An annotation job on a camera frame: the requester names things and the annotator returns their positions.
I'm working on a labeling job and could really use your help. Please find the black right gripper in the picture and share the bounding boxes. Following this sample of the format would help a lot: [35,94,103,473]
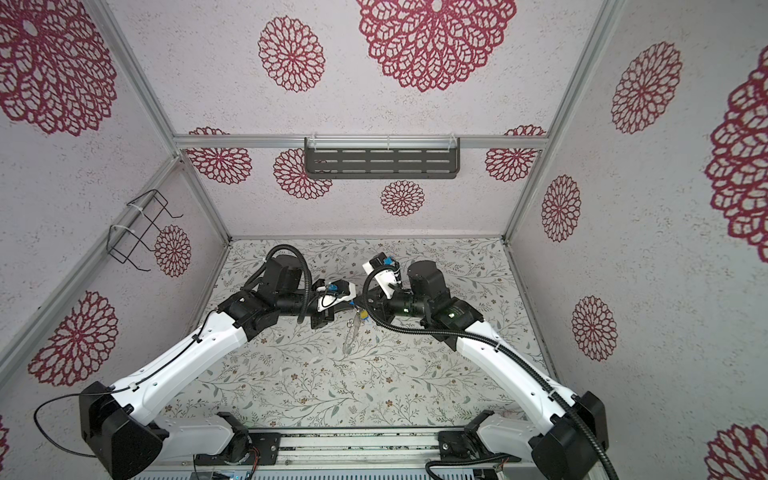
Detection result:
[354,286,432,329]

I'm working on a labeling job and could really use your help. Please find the black wire wall rack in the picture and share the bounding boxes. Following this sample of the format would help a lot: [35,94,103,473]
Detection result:
[104,189,183,273]

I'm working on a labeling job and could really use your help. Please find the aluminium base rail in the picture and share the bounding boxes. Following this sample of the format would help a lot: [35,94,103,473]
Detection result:
[138,427,543,479]

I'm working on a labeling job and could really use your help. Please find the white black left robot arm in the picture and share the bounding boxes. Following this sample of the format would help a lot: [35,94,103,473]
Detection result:
[79,245,357,479]

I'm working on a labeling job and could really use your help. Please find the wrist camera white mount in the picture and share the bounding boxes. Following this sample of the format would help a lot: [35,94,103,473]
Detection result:
[363,252,402,299]
[317,280,357,311]

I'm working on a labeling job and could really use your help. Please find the black corrugated cable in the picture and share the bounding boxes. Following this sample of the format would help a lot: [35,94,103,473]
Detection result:
[361,265,620,480]
[242,243,314,325]

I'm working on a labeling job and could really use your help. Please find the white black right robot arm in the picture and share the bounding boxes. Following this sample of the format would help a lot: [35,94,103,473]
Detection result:
[356,254,618,479]

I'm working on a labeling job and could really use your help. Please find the thin black left cable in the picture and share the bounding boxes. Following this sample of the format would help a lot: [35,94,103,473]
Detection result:
[32,308,217,460]

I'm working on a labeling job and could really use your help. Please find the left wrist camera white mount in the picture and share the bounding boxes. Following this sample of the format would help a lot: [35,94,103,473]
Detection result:
[317,280,357,311]

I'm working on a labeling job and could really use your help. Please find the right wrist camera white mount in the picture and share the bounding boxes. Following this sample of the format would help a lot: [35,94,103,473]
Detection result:
[363,252,402,299]

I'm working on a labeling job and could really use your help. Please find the black corrugated right cable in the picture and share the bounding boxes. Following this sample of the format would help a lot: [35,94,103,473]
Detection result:
[361,265,620,480]

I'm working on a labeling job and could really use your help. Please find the black corrugated left cable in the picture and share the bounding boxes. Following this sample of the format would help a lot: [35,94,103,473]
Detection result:
[242,243,314,325]

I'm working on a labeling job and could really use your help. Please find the dark grey wall shelf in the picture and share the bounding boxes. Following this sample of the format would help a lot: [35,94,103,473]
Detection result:
[304,137,461,180]

